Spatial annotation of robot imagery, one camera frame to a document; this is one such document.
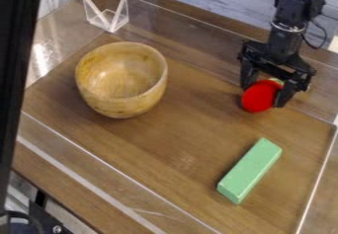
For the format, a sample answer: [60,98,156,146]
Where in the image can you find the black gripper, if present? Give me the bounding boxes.
[238,40,316,108]

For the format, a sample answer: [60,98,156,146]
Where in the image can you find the red toy strawberry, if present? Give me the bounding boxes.
[242,78,283,113]

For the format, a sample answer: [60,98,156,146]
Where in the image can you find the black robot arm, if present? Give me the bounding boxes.
[238,0,327,110]

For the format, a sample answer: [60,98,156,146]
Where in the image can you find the clear acrylic tray walls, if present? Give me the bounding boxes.
[15,0,338,234]

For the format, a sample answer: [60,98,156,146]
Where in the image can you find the green rectangular block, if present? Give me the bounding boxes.
[216,138,282,204]

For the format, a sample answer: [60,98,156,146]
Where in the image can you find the wooden bowl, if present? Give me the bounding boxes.
[75,41,169,118]

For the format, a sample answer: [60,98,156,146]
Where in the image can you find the black clamp under table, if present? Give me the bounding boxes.
[0,190,75,234]

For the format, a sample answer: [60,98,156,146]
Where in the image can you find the clear acrylic corner bracket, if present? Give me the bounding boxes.
[81,0,129,33]

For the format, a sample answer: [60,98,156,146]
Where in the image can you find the black vertical post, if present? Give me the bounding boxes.
[0,0,41,212]

